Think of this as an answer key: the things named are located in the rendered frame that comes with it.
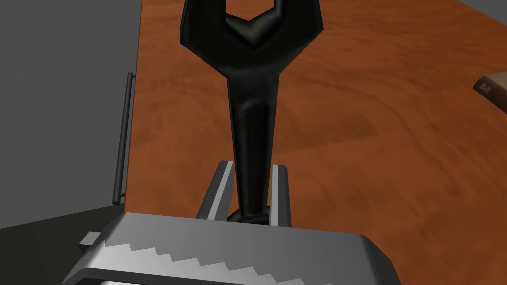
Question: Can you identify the brown wooden table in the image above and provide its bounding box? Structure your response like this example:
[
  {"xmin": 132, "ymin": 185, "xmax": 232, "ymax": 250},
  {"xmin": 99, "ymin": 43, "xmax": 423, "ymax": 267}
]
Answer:
[{"xmin": 124, "ymin": 0, "xmax": 507, "ymax": 285}]

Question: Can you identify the black wrench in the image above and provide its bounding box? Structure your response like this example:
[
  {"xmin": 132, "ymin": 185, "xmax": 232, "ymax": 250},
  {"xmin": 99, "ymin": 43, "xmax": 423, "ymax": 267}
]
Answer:
[{"xmin": 179, "ymin": 0, "xmax": 325, "ymax": 226}]

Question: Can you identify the dark bar handle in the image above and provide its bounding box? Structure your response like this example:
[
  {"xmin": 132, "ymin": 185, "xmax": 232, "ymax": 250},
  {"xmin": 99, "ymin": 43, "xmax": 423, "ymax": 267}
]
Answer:
[{"xmin": 112, "ymin": 72, "xmax": 136, "ymax": 206}]

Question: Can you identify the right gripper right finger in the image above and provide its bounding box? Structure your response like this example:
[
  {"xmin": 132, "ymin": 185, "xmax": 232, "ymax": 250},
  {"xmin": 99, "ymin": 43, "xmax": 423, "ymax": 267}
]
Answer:
[{"xmin": 269, "ymin": 164, "xmax": 293, "ymax": 228}]

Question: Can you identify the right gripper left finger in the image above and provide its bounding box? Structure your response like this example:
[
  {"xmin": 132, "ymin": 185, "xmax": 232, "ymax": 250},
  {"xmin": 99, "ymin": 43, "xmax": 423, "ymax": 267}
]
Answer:
[{"xmin": 196, "ymin": 160, "xmax": 238, "ymax": 221}]

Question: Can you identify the brown book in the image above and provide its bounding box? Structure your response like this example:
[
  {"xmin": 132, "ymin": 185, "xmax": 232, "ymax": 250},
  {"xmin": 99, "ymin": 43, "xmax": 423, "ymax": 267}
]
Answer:
[{"xmin": 473, "ymin": 72, "xmax": 507, "ymax": 115}]

